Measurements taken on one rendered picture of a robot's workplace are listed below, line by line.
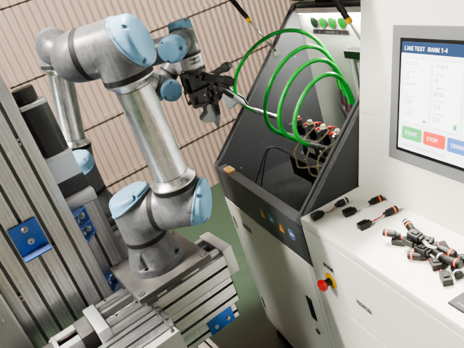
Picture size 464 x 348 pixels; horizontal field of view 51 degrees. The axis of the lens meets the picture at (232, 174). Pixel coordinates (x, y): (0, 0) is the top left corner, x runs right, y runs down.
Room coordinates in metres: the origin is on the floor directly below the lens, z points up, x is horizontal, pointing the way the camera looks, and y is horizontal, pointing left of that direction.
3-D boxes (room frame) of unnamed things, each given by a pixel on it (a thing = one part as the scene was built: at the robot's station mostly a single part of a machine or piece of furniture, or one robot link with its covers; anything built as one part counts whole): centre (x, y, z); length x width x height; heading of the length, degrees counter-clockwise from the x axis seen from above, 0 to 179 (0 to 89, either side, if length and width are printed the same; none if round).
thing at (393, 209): (1.10, -0.33, 0.99); 0.12 x 0.02 x 0.02; 102
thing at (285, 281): (1.58, -0.05, 0.44); 0.65 x 0.02 x 0.68; 17
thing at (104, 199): (1.61, 0.50, 1.09); 0.15 x 0.15 x 0.10
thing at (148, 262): (1.17, 0.27, 1.09); 0.15 x 0.15 x 0.10
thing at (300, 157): (1.54, -0.33, 0.91); 0.34 x 0.10 x 0.15; 17
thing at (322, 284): (1.14, -0.16, 0.80); 0.05 x 0.04 x 0.05; 17
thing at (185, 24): (1.55, 0.01, 1.53); 0.09 x 0.08 x 0.11; 162
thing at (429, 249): (0.90, -0.37, 1.01); 0.23 x 0.11 x 0.06; 17
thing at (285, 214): (1.58, -0.06, 0.87); 0.62 x 0.04 x 0.16; 17
